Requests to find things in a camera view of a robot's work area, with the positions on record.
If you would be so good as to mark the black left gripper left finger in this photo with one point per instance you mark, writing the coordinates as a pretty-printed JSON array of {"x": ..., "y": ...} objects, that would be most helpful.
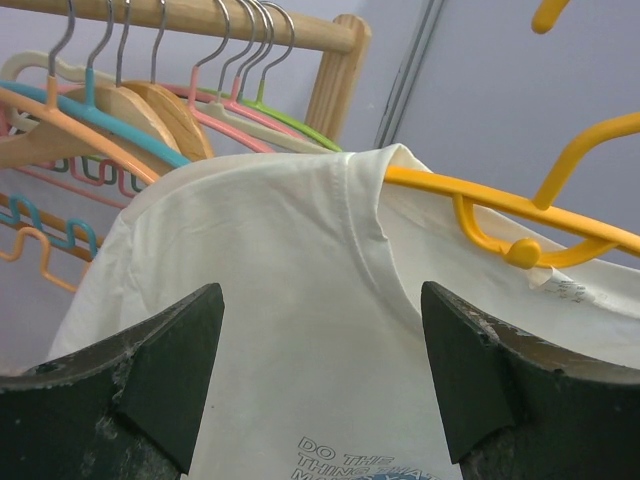
[{"x": 126, "y": 407}]

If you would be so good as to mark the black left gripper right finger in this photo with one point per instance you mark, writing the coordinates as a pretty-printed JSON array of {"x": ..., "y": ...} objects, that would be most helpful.
[{"x": 515, "y": 406}]

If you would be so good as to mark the white printed t shirt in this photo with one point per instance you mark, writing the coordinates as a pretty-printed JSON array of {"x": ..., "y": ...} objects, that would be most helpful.
[{"x": 322, "y": 369}]

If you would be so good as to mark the turquoise plastic hanger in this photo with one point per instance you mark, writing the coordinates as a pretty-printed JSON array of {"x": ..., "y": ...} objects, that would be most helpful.
[{"x": 140, "y": 144}]

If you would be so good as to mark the peach orange plastic hanger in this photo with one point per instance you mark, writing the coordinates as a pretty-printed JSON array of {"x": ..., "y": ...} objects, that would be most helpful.
[{"x": 27, "y": 221}]

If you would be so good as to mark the wooden hanger with bar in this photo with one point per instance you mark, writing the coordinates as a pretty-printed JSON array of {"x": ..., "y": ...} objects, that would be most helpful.
[{"x": 180, "y": 121}]

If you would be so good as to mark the cream plastic hanger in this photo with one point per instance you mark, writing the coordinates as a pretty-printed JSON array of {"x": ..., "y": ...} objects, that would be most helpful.
[{"x": 249, "y": 123}]

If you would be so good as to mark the lime green hanger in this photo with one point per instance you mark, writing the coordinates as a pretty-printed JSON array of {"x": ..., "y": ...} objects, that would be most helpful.
[{"x": 266, "y": 45}]

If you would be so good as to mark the wooden clothes rack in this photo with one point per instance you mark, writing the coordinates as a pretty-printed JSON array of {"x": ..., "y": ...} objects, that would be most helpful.
[{"x": 343, "y": 41}]

